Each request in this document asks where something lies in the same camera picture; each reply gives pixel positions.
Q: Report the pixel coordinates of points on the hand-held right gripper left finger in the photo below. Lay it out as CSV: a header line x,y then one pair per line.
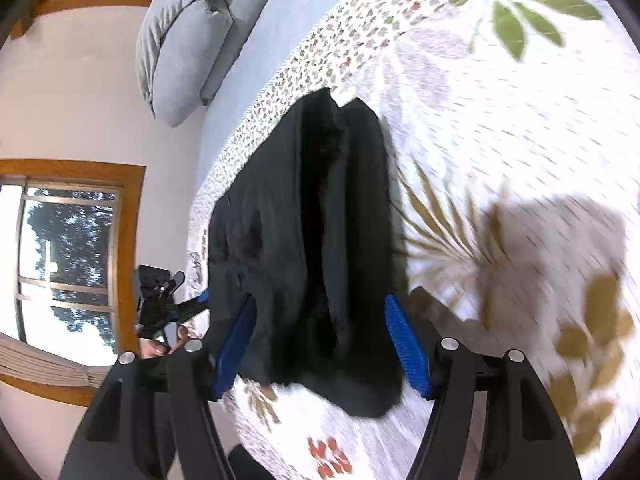
x,y
235,347

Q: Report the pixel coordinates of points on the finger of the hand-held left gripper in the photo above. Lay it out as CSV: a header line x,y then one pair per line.
x,y
197,302

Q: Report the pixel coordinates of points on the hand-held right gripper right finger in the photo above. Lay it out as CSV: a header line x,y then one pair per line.
x,y
407,350

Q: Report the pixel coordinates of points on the black pants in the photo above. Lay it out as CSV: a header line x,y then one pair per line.
x,y
310,260

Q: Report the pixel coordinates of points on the person's left hand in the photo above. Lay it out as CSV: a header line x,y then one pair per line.
x,y
150,347

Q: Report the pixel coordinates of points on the person's dark clothing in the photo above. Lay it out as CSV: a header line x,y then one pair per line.
x,y
247,465

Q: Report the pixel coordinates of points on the beige curtain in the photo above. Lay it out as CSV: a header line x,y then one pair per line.
x,y
45,362

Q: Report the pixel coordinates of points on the floral quilted bedspread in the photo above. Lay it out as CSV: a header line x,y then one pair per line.
x,y
500,135

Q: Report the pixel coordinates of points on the grey pillow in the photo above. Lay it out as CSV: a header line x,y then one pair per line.
x,y
240,20
180,60

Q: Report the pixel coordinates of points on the grey bed sheet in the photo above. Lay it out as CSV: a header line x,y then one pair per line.
x,y
260,60

